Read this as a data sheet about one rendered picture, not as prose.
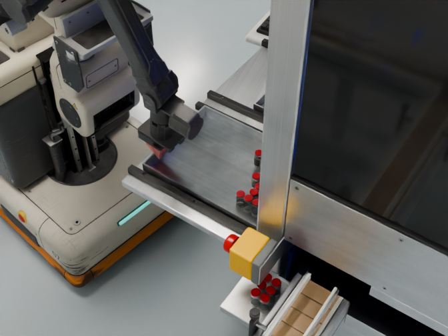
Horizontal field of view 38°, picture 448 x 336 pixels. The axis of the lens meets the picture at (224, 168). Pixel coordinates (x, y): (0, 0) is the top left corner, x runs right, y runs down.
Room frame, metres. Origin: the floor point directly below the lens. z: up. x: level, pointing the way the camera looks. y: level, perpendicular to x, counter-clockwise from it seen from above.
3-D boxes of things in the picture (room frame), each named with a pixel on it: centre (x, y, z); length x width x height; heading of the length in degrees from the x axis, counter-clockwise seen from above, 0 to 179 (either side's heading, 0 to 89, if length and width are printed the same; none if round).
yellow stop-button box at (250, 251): (0.75, -0.06, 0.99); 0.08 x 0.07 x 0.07; 56
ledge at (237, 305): (0.71, -0.08, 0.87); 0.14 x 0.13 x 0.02; 56
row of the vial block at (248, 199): (1.02, -0.10, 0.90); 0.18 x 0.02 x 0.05; 145
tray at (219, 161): (1.08, -0.01, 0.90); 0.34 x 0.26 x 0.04; 55
